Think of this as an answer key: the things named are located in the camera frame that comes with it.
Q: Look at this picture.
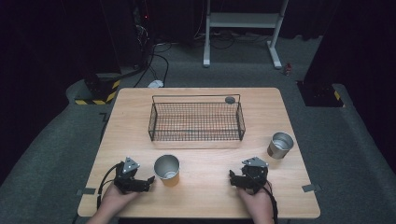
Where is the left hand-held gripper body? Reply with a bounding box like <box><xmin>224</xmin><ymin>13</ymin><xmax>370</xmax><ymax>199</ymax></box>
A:
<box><xmin>113</xmin><ymin>156</ymin><xmax>148</xmax><ymax>195</ymax></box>

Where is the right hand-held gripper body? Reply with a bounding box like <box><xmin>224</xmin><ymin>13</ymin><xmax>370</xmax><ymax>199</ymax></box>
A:
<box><xmin>241</xmin><ymin>156</ymin><xmax>270</xmax><ymax>195</ymax></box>

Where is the steel cup with orange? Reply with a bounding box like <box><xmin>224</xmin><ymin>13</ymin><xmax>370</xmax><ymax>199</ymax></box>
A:
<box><xmin>153</xmin><ymin>154</ymin><xmax>181</xmax><ymax>189</ymax></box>

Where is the plain steel cup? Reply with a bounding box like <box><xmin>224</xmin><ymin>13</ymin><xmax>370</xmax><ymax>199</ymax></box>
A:
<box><xmin>266</xmin><ymin>131</ymin><xmax>295</xmax><ymax>161</ymax></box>

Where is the black wire basket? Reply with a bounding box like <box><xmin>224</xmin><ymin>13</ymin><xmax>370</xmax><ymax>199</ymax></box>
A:
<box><xmin>148</xmin><ymin>93</ymin><xmax>247</xmax><ymax>143</ymax></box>

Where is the person's left hand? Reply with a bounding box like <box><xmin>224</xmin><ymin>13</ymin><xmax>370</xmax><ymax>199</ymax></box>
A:
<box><xmin>98</xmin><ymin>182</ymin><xmax>142</xmax><ymax>218</ymax></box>

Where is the person's right hand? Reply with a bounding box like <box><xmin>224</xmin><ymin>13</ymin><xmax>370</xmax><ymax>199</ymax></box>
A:
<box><xmin>237</xmin><ymin>181</ymin><xmax>276</xmax><ymax>219</ymax></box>

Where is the grey tape piece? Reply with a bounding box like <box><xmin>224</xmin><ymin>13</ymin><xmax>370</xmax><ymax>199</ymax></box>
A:
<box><xmin>76</xmin><ymin>187</ymin><xmax>97</xmax><ymax>197</ymax></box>
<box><xmin>301</xmin><ymin>183</ymin><xmax>322</xmax><ymax>193</ymax></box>

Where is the yellow black striped base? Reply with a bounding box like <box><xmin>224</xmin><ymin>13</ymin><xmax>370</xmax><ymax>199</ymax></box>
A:
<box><xmin>74</xmin><ymin>72</ymin><xmax>121</xmax><ymax>106</ymax></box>
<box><xmin>296</xmin><ymin>80</ymin><xmax>346</xmax><ymax>108</ymax></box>

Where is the dark equipment rack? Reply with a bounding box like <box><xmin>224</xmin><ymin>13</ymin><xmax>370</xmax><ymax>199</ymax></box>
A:
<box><xmin>129</xmin><ymin>0</ymin><xmax>155</xmax><ymax>71</ymax></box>

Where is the white metal stand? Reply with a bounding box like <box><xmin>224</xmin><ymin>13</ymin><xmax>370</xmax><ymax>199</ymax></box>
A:
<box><xmin>202</xmin><ymin>0</ymin><xmax>290</xmax><ymax>70</ymax></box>

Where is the left hand-held gripper cable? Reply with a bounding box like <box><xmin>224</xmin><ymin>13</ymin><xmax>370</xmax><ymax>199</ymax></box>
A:
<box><xmin>96</xmin><ymin>161</ymin><xmax>123</xmax><ymax>211</ymax></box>

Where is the hand-held gripper cable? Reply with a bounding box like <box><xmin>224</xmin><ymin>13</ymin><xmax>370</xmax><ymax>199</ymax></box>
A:
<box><xmin>261</xmin><ymin>183</ymin><xmax>279</xmax><ymax>224</ymax></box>
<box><xmin>96</xmin><ymin>161</ymin><xmax>123</xmax><ymax>211</ymax></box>

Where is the right hand-held gripper cable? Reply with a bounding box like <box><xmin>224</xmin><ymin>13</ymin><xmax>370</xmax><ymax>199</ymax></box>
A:
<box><xmin>261</xmin><ymin>183</ymin><xmax>279</xmax><ymax>224</ymax></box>

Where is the black floor cable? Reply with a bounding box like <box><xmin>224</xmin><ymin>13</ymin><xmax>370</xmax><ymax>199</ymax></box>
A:
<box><xmin>133</xmin><ymin>42</ymin><xmax>173</xmax><ymax>89</ymax></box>

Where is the bundle of floor cables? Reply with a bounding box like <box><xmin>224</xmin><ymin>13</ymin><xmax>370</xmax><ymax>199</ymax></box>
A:
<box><xmin>192</xmin><ymin>30</ymin><xmax>273</xmax><ymax>50</ymax></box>

